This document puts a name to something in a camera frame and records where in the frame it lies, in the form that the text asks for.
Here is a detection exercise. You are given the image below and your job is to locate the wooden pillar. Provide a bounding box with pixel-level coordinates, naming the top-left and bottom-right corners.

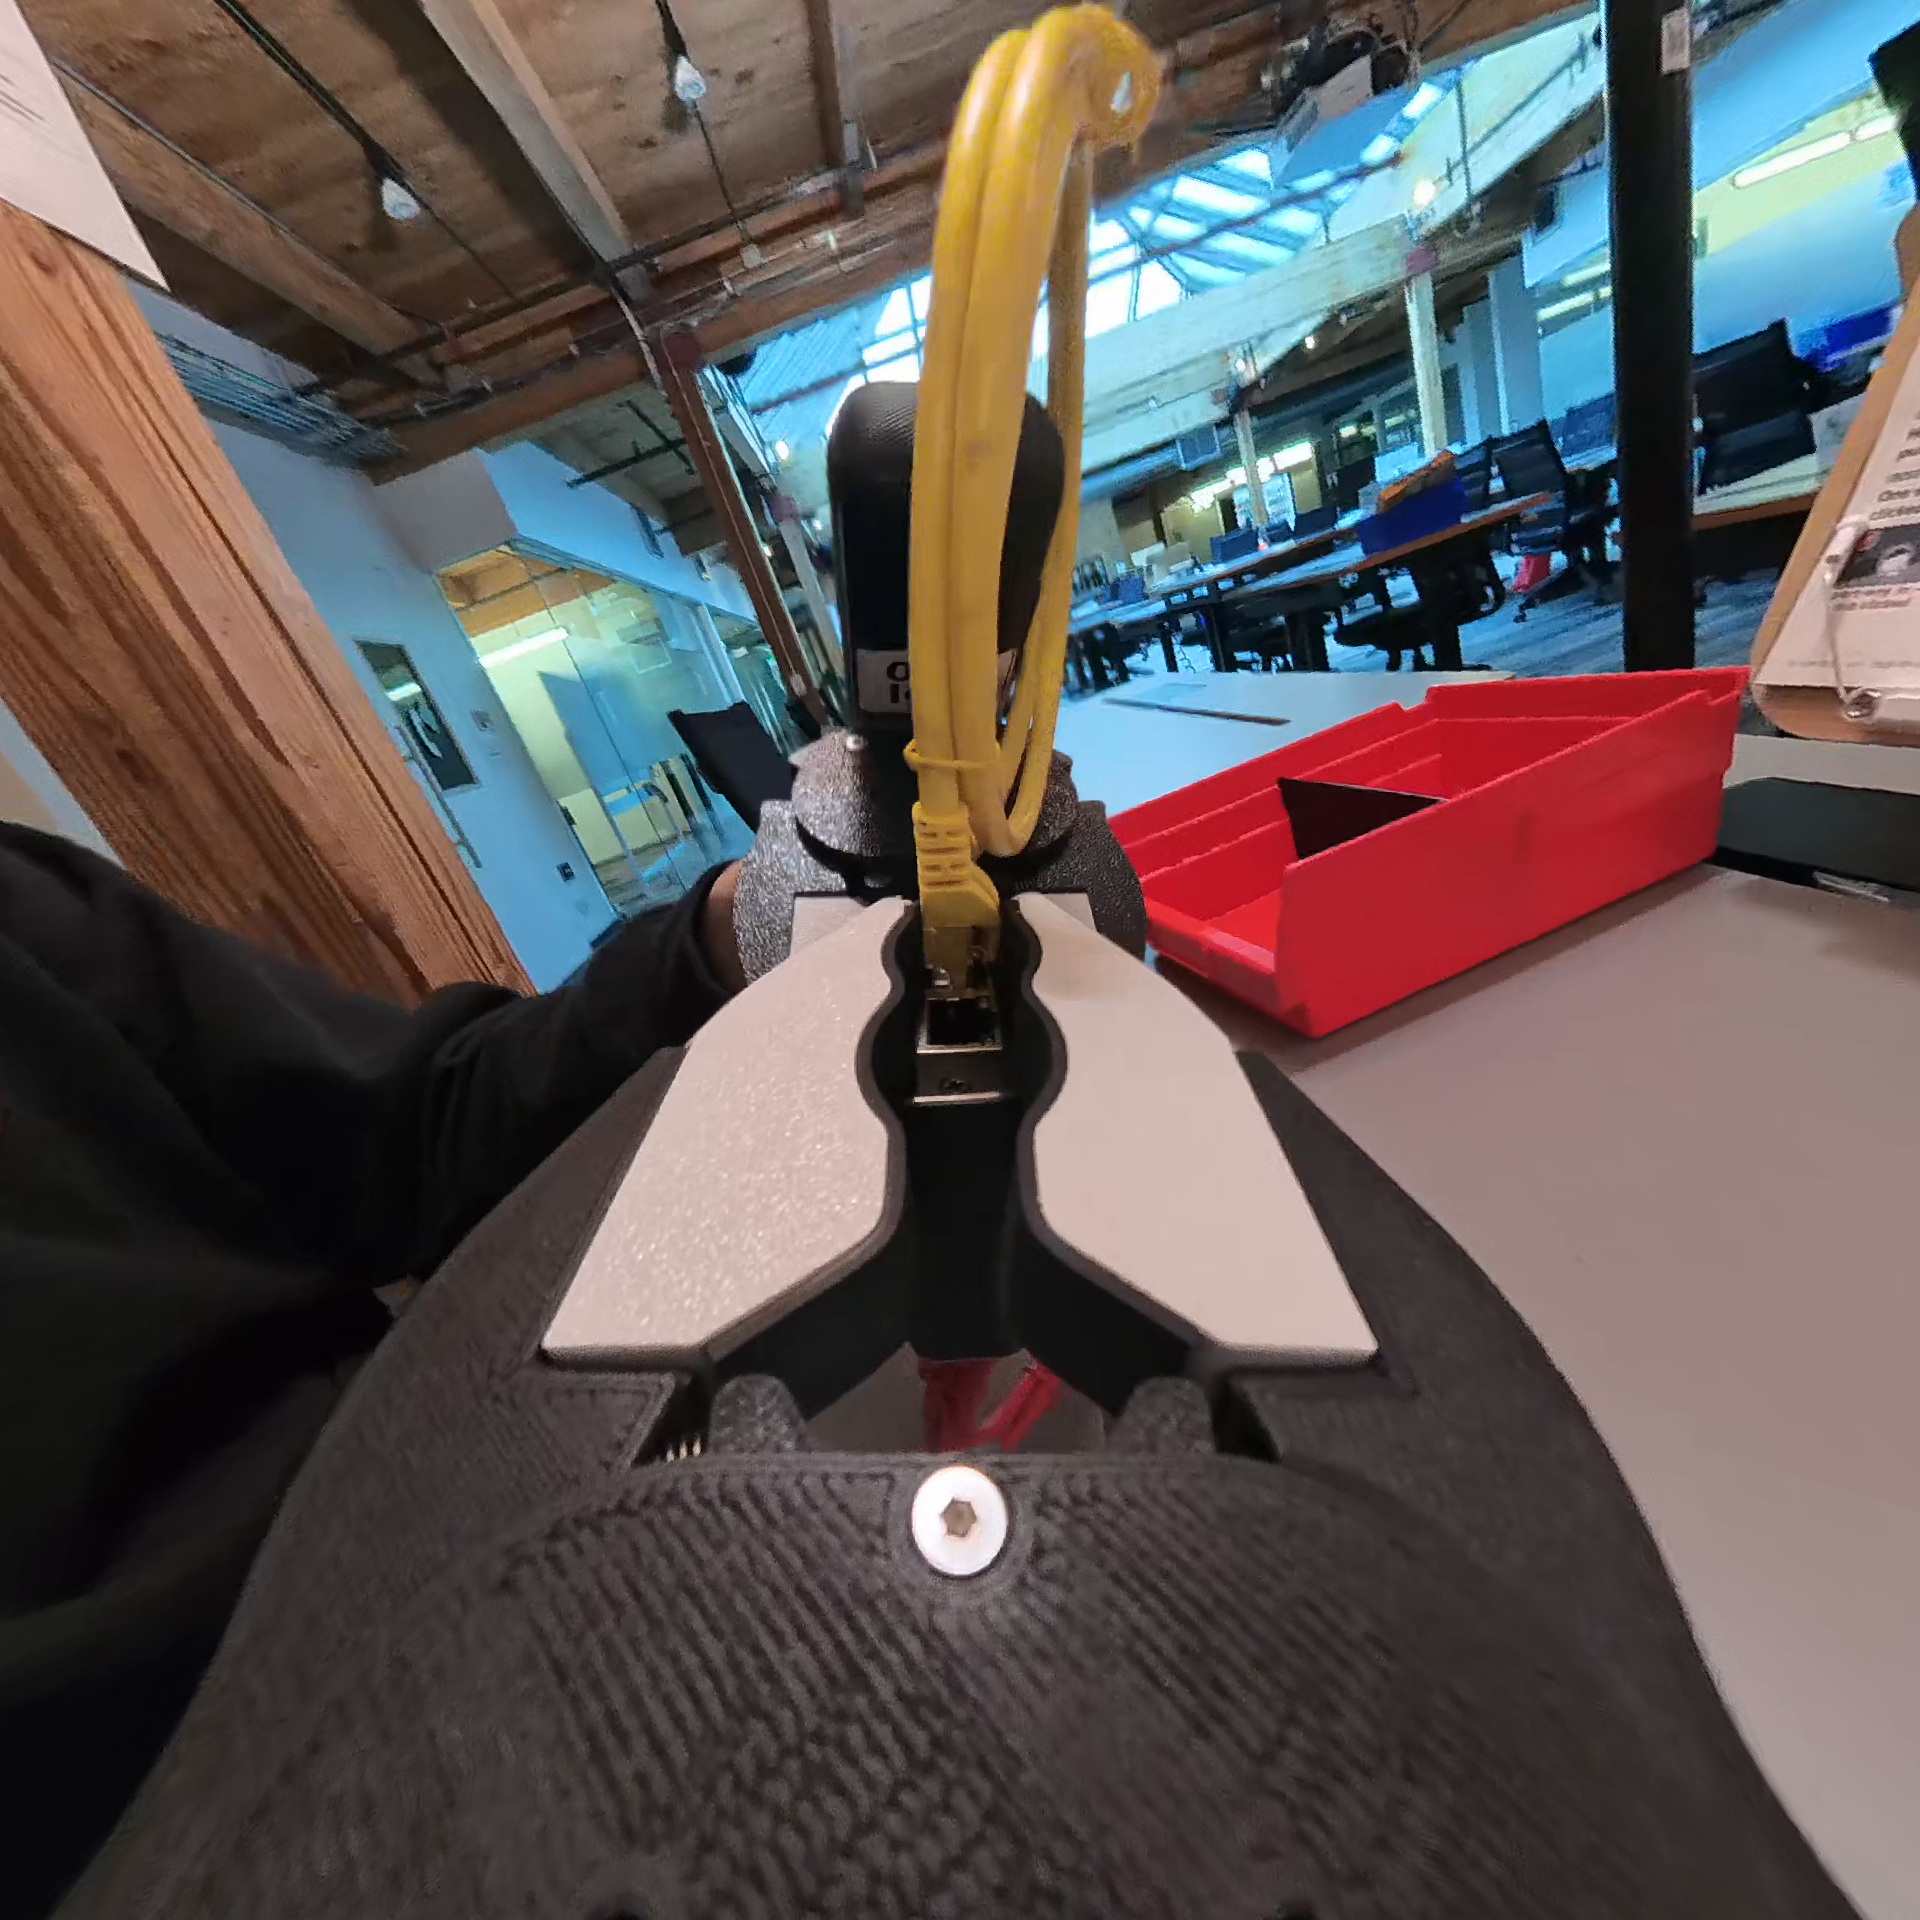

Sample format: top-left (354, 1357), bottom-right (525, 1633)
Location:
top-left (0, 201), bottom-right (538, 998)

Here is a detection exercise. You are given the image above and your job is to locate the white paper sheet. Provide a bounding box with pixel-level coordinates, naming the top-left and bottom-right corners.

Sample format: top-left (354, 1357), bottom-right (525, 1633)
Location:
top-left (0, 0), bottom-right (169, 289)

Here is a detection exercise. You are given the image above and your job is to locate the black network switch box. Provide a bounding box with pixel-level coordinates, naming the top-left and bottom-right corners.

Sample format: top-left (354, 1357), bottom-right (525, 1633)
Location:
top-left (897, 988), bottom-right (1052, 1359)

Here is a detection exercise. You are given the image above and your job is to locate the red ethernet cable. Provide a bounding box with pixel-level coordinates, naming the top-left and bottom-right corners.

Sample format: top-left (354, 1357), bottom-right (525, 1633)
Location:
top-left (919, 1352), bottom-right (1069, 1450)

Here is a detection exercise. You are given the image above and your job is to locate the white ceiling unit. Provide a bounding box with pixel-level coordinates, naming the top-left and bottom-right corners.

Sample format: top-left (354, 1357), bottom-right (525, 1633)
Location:
top-left (1276, 56), bottom-right (1404, 152)

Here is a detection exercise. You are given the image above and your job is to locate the yellow ethernet cable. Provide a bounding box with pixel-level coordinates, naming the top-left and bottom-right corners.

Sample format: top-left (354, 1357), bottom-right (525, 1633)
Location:
top-left (903, 5), bottom-right (1167, 994)

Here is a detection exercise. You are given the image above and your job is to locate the black office chair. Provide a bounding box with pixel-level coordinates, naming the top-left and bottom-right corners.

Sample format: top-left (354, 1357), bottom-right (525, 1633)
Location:
top-left (1485, 421), bottom-right (1624, 618)

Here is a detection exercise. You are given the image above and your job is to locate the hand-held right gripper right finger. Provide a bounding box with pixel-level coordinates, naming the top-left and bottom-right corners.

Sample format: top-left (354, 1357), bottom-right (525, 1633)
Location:
top-left (1002, 896), bottom-right (1378, 1420)

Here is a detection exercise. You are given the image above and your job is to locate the red plastic bin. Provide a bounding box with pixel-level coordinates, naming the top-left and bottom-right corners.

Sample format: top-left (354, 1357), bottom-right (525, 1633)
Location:
top-left (1106, 666), bottom-right (1754, 1040)

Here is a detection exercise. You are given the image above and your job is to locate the blue storage bin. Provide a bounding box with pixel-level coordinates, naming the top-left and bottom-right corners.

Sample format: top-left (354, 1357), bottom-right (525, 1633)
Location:
top-left (1359, 478), bottom-right (1473, 560)

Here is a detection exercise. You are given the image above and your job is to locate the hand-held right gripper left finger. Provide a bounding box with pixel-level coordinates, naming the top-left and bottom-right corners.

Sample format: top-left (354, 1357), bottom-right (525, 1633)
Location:
top-left (539, 896), bottom-right (921, 1414)

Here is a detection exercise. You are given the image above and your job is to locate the person's left forearm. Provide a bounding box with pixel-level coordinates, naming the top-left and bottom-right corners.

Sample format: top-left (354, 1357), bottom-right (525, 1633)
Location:
top-left (0, 823), bottom-right (752, 1913)

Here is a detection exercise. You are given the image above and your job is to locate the black framed picture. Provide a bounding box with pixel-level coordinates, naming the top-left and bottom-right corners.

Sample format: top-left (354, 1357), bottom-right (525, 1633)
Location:
top-left (356, 641), bottom-right (481, 793)

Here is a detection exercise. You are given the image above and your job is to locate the black bin divider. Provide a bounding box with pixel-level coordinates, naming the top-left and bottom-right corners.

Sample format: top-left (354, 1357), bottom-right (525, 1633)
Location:
top-left (1277, 776), bottom-right (1449, 866)

